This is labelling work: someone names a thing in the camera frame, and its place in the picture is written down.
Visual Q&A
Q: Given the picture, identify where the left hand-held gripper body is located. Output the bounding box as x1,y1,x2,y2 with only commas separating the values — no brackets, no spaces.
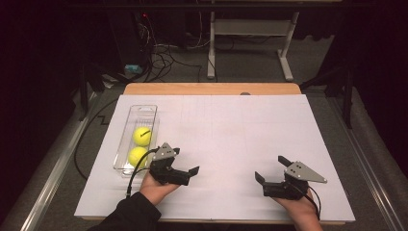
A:
149,141,191,187

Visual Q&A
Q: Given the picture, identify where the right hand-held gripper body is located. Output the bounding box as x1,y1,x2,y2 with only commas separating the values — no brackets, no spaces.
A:
263,161,328,201

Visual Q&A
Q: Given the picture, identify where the plain yellow tennis ball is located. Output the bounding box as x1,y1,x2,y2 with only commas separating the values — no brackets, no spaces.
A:
127,146,149,168

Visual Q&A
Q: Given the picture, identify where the yellow tennis ball black print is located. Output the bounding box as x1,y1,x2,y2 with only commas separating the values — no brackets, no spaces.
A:
132,126,153,147

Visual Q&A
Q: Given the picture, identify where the clear plastic tray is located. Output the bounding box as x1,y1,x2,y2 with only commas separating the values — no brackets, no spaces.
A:
113,104,161,178

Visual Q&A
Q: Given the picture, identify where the person's left hand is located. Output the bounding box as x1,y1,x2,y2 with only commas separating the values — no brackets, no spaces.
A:
140,171,180,206

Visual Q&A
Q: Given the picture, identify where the person's right hand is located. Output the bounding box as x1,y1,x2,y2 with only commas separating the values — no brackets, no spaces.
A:
272,191,320,222

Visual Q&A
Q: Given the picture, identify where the white board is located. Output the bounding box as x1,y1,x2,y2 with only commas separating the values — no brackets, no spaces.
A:
74,93,356,223

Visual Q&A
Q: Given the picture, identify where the wooden table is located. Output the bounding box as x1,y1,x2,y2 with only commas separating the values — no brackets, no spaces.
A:
80,82,345,226

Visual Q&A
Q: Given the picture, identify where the black metal stand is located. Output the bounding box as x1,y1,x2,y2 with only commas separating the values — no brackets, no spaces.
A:
301,64,355,130

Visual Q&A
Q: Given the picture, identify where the small teal object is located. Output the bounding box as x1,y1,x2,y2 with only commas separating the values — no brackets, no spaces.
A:
124,64,143,74

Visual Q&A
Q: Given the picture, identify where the dark equipment box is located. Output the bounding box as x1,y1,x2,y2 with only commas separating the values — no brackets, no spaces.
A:
107,9,152,66

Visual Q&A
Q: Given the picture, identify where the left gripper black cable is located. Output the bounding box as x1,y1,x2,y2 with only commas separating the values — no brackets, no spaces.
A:
125,147,160,198

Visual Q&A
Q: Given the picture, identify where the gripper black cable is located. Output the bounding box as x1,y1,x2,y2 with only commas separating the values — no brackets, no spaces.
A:
304,185,321,221
125,147,160,198

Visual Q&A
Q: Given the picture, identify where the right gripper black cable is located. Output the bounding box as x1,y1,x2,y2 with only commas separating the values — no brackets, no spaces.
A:
304,185,321,221

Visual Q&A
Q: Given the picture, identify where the metal floor rail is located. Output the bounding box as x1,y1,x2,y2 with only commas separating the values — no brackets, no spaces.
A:
18,92,101,231
326,95,406,231

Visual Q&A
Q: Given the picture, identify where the tangle of cables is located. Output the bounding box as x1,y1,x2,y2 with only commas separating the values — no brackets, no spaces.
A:
136,13,205,83

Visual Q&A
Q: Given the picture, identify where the black floor cable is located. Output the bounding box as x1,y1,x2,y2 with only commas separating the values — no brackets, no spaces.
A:
73,97,119,181

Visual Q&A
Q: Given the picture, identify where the white metal desk frame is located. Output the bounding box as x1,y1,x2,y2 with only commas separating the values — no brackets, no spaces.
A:
206,11,300,82

